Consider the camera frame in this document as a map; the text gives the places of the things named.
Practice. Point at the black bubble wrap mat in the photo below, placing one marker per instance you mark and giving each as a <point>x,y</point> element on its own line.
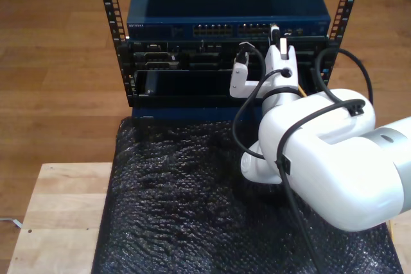
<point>160,206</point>

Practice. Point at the blue device with white label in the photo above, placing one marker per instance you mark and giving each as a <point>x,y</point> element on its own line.
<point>192,81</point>

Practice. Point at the black rack server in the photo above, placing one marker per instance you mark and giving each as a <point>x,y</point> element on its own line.
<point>192,52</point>

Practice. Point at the grey flat strip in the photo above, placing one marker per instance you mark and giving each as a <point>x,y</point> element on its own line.
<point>13,221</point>

